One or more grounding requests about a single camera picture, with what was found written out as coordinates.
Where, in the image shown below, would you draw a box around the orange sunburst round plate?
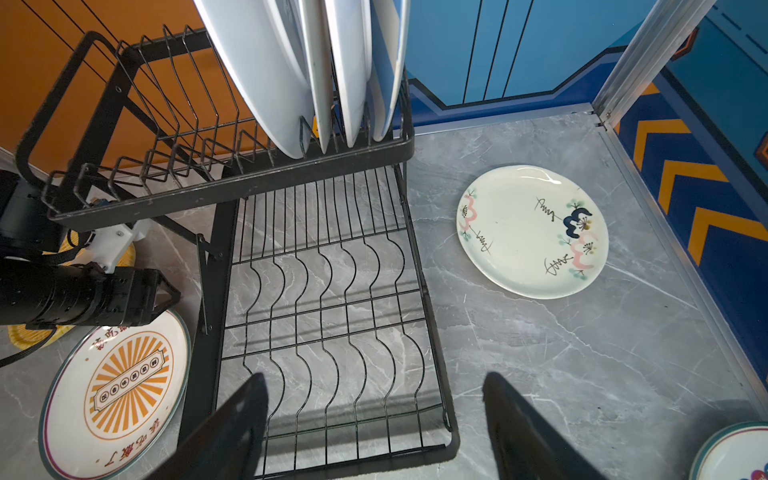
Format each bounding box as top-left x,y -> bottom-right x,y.
39,310 -> 192,479

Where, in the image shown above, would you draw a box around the green red rimmed plate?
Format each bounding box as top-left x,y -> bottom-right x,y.
324,0 -> 372,148

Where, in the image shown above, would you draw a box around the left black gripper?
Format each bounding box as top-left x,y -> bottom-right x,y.
1,260 -> 181,329

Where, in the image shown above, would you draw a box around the yellow woven square plate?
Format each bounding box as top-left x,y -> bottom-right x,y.
7,243 -> 136,350

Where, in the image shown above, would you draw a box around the white green emblem plate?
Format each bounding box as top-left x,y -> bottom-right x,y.
195,1 -> 314,159

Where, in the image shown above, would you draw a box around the white plate red characters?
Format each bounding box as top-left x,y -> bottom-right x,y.
688,421 -> 768,480

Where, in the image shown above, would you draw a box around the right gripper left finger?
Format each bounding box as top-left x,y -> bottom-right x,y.
148,373 -> 268,480

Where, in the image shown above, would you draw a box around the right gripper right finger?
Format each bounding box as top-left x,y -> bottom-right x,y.
483,372 -> 604,479

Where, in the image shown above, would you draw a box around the black wire dish rack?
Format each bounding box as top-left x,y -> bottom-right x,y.
22,29 -> 459,478

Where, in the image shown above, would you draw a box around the blue striped plate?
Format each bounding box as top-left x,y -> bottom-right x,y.
298,0 -> 333,153
366,0 -> 410,142

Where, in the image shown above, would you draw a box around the white floral plate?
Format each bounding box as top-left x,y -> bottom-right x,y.
456,165 -> 609,300

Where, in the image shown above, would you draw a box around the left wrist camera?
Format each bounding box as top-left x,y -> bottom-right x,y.
77,220 -> 150,274

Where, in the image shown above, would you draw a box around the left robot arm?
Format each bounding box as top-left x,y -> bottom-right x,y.
1,171 -> 181,330

